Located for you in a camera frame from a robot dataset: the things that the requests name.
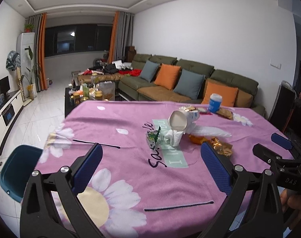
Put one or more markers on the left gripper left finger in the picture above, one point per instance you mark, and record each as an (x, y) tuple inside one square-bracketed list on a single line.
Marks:
[(39, 216)]

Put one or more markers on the green sectional sofa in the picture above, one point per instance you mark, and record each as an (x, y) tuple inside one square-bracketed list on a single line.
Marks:
[(135, 88)]

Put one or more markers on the clothes pile on sofa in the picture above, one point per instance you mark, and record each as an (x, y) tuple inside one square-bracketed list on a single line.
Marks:
[(101, 67)]

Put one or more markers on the plant on air conditioner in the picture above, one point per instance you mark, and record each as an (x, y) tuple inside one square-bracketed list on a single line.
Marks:
[(28, 28)]

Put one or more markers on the blue lidded cup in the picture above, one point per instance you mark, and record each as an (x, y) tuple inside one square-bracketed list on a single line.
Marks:
[(214, 102)]

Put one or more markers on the left orange grey curtain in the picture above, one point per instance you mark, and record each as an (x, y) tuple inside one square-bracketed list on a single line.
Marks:
[(39, 21)]

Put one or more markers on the tall potted plant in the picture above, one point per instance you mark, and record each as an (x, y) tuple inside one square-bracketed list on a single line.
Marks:
[(32, 74)]

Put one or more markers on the dark window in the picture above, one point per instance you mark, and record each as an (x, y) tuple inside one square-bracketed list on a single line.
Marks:
[(77, 38)]

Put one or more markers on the orange grey curtain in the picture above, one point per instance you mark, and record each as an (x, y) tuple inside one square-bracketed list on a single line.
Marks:
[(39, 21), (122, 35)]

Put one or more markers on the red snack packet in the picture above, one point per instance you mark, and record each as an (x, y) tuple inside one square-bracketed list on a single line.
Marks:
[(204, 111)]

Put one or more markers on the green snack wrapper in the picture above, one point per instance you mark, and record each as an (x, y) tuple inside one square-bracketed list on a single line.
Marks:
[(154, 138)]

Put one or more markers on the grey-blue cushion near window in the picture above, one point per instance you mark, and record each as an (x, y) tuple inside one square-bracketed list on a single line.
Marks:
[(149, 70)]

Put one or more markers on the pink floral tablecloth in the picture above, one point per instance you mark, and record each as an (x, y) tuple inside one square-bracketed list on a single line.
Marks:
[(135, 191)]

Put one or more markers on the orange peel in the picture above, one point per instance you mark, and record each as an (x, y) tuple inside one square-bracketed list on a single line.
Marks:
[(199, 140)]

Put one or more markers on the small snack packet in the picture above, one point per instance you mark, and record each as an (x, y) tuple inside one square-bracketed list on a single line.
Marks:
[(188, 108)]

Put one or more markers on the white tissue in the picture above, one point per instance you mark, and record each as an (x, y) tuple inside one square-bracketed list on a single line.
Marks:
[(173, 137)]

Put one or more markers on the small black monitor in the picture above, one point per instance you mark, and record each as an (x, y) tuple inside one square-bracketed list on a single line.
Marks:
[(4, 86)]

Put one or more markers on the right orange grey curtain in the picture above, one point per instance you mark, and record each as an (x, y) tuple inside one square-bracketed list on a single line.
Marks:
[(122, 35)]

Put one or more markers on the white wall switch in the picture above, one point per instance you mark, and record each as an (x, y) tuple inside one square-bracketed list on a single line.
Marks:
[(275, 64)]

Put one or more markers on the orange cushion near end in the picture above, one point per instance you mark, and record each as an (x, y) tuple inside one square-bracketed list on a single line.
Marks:
[(227, 93)]

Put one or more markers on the orange cushion near window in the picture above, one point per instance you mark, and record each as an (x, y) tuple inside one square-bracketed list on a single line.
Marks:
[(167, 76)]

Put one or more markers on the grey-blue cushion middle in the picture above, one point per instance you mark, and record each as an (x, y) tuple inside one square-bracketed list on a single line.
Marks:
[(189, 84)]

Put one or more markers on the white TV cabinet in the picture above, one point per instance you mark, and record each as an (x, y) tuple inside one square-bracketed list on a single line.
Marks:
[(10, 109)]

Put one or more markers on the white foam fruit net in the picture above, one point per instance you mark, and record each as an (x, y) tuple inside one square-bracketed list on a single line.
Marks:
[(210, 132)]

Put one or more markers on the covered standing fan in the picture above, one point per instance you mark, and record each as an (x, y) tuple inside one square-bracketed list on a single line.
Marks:
[(13, 63)]

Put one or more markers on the white standing air conditioner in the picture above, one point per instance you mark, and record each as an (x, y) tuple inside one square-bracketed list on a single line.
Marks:
[(24, 40)]

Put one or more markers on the person's right hand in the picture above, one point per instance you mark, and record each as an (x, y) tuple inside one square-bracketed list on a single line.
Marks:
[(291, 201)]

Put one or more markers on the brown snack wrapper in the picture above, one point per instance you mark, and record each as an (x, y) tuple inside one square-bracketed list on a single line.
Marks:
[(225, 113)]

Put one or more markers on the black chair by wall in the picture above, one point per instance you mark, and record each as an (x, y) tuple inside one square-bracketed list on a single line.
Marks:
[(284, 101)]

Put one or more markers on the teal trash bin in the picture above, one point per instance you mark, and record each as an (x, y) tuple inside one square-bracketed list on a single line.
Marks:
[(17, 170)]

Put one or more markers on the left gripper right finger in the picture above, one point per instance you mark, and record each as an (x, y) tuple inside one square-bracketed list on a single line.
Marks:
[(263, 216)]

